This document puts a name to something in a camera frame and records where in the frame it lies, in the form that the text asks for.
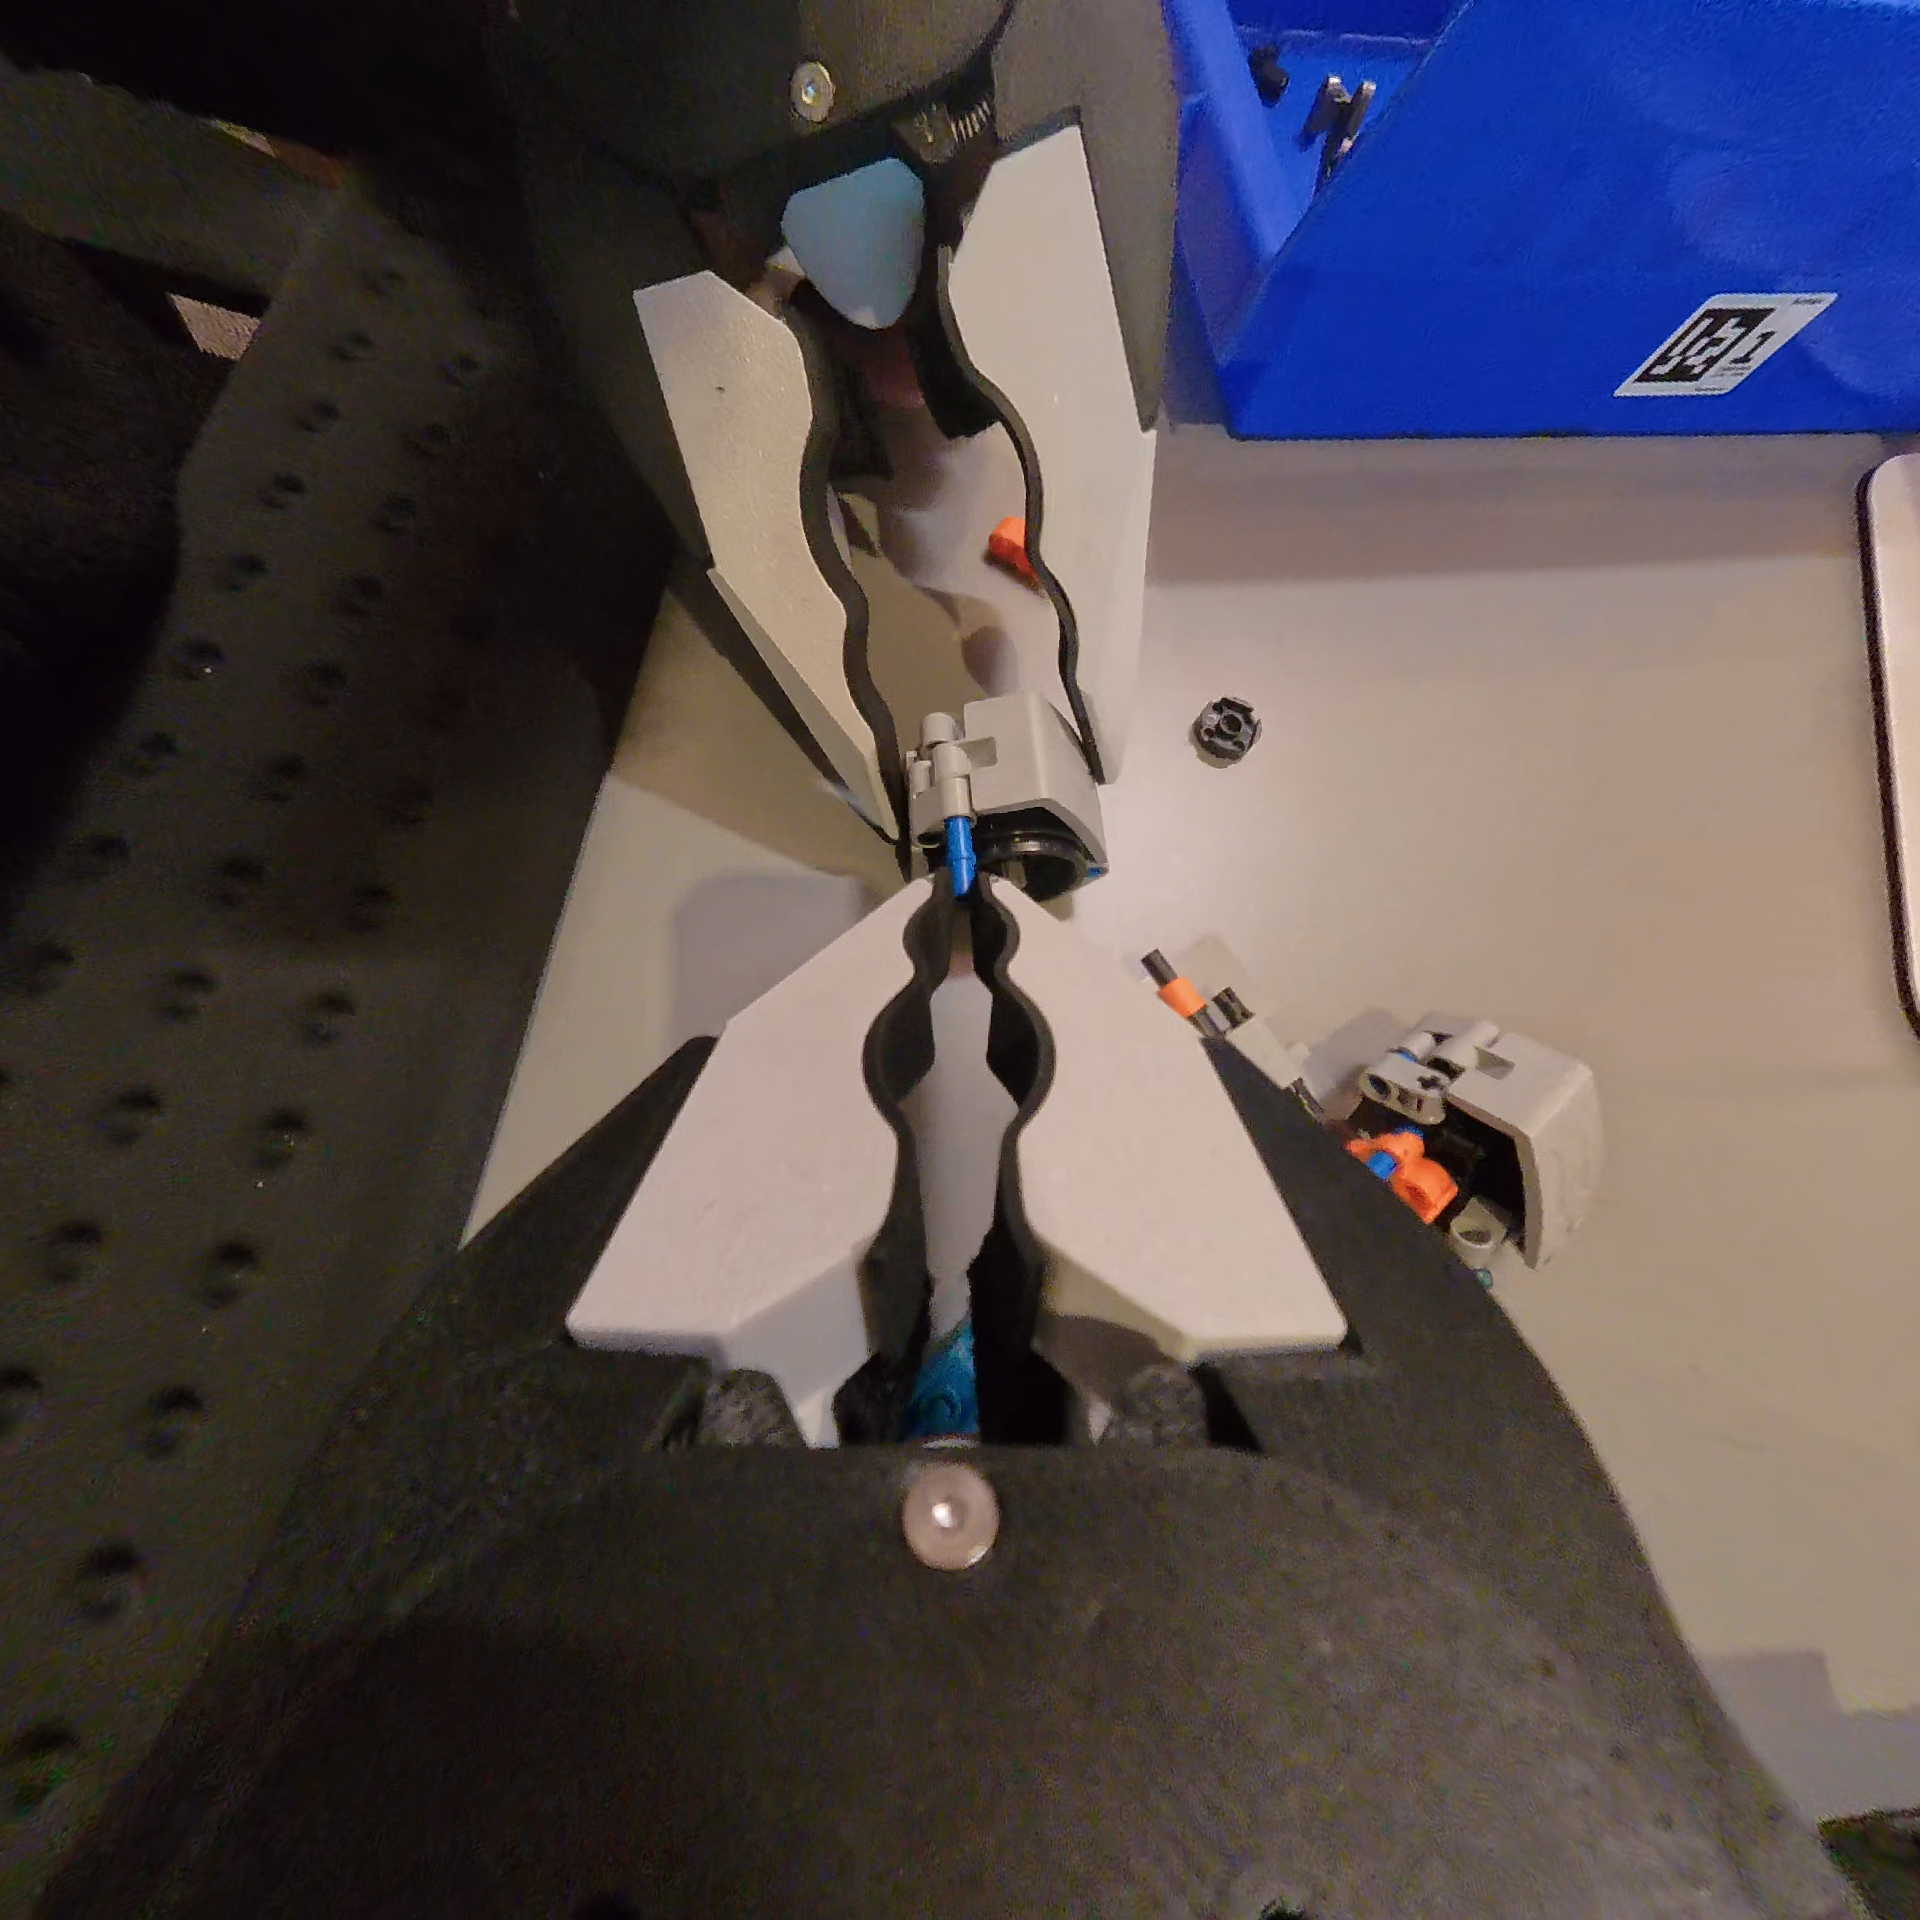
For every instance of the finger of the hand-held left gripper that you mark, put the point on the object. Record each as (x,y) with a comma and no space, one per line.
(1079,376)
(735,452)

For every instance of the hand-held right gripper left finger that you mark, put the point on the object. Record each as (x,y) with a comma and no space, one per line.
(721,1200)

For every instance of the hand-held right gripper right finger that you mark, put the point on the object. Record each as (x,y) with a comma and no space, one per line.
(1185,1200)

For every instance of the light blue plastic tool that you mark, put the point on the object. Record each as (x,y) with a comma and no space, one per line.
(945,1389)

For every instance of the black wheel hub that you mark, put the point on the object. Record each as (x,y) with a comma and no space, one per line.
(1035,858)

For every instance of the grey black wheel Lego assembly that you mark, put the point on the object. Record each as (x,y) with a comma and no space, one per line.
(1027,765)

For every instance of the small blue beam piece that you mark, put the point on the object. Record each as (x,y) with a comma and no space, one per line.
(961,856)

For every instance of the orange bush piece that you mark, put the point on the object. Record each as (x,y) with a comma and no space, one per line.
(1014,547)

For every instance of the grey shell block assembly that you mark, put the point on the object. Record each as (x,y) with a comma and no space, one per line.
(1545,1126)

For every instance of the dark grey round plate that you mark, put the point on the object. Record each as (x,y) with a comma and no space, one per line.
(1227,730)

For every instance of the blue plastic bin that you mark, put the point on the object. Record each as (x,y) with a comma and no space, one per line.
(1501,226)

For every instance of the black dimpled panel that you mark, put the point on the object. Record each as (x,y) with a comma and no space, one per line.
(299,901)

